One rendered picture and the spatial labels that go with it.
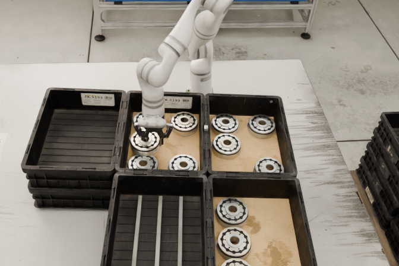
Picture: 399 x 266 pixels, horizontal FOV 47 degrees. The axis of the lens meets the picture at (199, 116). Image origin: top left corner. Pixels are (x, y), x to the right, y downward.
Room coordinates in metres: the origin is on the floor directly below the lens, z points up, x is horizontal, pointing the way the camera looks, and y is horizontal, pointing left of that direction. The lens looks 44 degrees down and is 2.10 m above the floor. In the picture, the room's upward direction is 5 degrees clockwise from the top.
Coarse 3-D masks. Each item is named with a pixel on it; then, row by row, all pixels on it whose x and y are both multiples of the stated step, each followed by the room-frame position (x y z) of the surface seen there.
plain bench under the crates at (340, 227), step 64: (0, 64) 1.69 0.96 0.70; (64, 64) 1.73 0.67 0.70; (128, 64) 1.77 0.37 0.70; (256, 64) 1.86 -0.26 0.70; (0, 128) 1.28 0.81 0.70; (320, 128) 1.44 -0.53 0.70; (0, 192) 0.97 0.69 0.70; (320, 192) 1.09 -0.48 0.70; (0, 256) 0.72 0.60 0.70; (64, 256) 0.74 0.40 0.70; (320, 256) 0.82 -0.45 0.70; (384, 256) 0.84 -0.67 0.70
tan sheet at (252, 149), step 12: (240, 120) 1.32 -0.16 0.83; (240, 132) 1.25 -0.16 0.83; (252, 144) 1.19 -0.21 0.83; (264, 144) 1.20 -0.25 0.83; (276, 144) 1.20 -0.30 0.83; (216, 156) 1.12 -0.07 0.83; (240, 156) 1.13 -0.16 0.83; (252, 156) 1.13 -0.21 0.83; (264, 156) 1.14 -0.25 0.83; (276, 156) 1.14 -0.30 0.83; (216, 168) 1.06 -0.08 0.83; (228, 168) 1.06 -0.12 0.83; (240, 168) 1.07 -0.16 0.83; (252, 168) 1.07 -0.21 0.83
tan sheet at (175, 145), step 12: (168, 120) 1.28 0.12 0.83; (132, 132) 1.20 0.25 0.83; (156, 132) 1.21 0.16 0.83; (168, 144) 1.15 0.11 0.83; (180, 144) 1.16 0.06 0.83; (192, 144) 1.16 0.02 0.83; (132, 156) 1.08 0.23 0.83; (156, 156) 1.09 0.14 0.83; (168, 156) 1.10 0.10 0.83; (192, 156) 1.11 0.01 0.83; (168, 168) 1.04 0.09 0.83
